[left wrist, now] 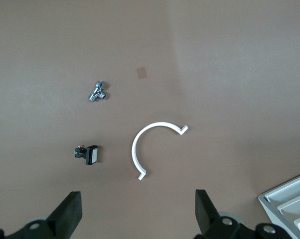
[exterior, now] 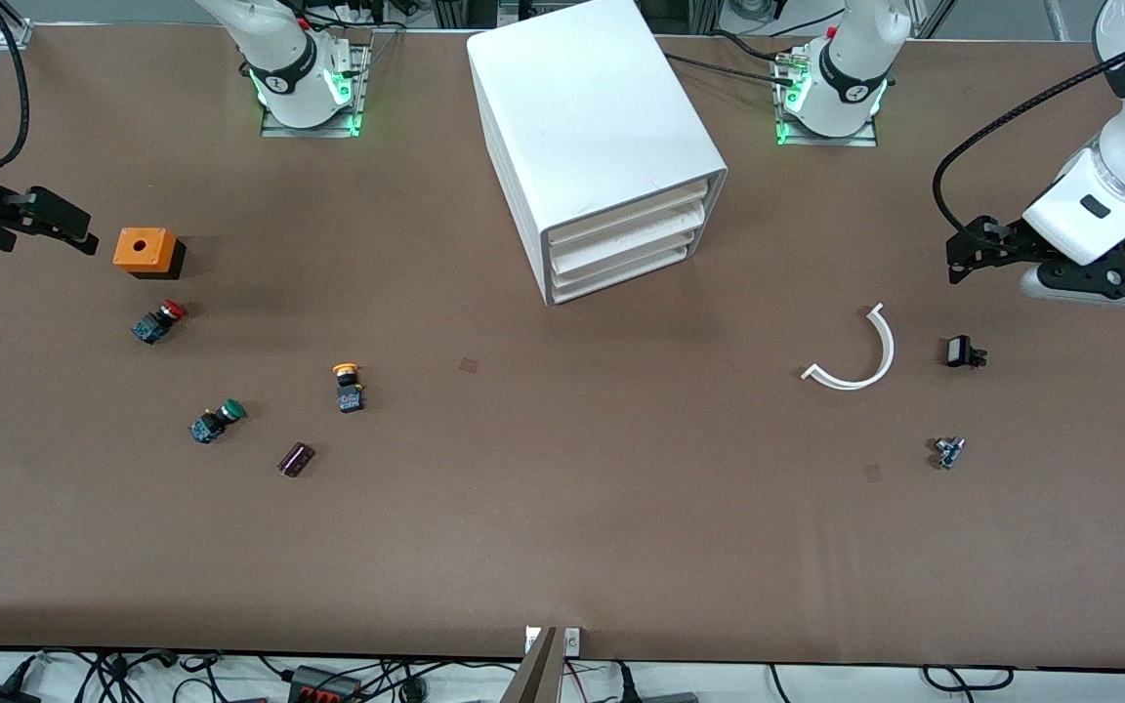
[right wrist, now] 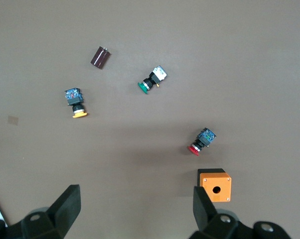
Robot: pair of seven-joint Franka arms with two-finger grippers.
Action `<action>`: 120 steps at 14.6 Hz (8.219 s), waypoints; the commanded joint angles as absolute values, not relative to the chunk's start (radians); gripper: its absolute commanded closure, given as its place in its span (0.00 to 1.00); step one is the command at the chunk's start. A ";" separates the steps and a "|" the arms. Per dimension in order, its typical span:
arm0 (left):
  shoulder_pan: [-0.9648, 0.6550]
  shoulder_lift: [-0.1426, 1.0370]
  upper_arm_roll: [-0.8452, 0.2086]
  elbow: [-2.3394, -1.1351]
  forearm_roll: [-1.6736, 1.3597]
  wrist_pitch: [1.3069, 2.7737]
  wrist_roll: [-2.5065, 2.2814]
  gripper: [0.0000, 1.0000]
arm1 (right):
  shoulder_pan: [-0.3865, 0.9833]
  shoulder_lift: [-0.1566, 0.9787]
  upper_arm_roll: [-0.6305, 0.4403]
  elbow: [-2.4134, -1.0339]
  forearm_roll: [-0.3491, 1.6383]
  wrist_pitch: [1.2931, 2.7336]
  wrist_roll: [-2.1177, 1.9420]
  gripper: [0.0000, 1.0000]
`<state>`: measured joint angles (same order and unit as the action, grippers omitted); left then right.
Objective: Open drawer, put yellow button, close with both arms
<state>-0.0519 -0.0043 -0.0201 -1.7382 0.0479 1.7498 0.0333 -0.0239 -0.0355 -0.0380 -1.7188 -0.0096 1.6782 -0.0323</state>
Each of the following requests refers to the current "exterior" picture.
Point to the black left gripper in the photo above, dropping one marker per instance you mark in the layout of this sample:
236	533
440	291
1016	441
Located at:
1009	237

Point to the yellow push button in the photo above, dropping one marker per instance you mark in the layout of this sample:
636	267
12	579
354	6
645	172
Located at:
349	391

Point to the white plastic drawer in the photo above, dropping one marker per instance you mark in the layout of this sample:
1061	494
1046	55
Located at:
621	244
621	221
621	270

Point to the red push button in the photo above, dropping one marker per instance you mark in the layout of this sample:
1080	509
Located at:
158	322

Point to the green push button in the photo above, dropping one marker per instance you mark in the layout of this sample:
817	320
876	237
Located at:
217	422

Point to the white drawer cabinet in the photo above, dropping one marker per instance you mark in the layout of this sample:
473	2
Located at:
582	107

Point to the white curved plastic strip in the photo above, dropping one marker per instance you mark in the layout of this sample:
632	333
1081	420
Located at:
883	361

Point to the small blue grey component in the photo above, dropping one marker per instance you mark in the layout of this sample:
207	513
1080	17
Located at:
948	452

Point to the dark purple small component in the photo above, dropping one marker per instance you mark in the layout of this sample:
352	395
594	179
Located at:
296	460

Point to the black power adapter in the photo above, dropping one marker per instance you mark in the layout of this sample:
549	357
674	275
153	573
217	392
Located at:
1	695

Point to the black red power strip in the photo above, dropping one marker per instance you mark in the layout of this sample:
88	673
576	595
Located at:
326	685

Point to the orange button enclosure box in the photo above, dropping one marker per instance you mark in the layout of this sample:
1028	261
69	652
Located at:
141	249

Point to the small black switch part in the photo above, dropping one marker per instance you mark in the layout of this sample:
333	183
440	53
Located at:
961	351

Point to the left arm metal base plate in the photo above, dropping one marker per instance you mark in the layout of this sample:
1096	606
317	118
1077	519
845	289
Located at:
855	140

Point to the aluminium frame corner bracket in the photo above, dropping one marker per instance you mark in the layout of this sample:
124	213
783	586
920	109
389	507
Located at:
16	37

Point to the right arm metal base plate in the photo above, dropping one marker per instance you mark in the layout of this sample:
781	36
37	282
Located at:
359	98

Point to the small white bracket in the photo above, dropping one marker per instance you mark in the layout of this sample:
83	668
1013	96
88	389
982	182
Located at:
572	641

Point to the wooden post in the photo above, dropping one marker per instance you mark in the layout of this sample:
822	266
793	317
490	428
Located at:
533	679

